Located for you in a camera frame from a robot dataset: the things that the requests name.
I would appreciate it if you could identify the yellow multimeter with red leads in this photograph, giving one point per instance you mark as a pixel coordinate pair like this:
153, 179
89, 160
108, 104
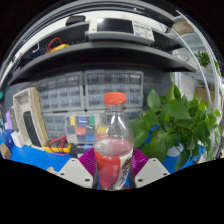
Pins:
58, 146

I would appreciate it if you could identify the white metal shelf rack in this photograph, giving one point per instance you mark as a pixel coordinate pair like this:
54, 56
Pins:
200, 50

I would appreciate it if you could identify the clear organizer with coloured parts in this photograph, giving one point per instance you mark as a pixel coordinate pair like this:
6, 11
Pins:
81, 129

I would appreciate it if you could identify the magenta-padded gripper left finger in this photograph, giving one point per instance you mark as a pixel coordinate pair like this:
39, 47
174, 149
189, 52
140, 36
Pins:
73, 171

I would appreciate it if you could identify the dark grey shelf unit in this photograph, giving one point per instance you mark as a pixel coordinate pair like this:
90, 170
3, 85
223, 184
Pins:
100, 55

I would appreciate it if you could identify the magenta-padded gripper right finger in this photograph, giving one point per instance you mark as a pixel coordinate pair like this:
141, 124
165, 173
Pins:
151, 171

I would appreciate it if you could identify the black oblong speaker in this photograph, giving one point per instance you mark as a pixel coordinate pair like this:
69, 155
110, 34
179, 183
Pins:
31, 128

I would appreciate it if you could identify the clear red-capped drink bottle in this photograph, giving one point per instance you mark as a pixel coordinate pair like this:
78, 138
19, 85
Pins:
111, 150

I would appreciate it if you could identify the green potted plant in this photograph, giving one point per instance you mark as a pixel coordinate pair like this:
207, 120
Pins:
176, 126

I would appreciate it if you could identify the beige perforated tray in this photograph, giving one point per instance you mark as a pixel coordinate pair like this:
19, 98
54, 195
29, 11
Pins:
33, 100

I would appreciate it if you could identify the black box with white label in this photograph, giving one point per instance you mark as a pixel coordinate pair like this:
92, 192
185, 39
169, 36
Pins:
81, 149

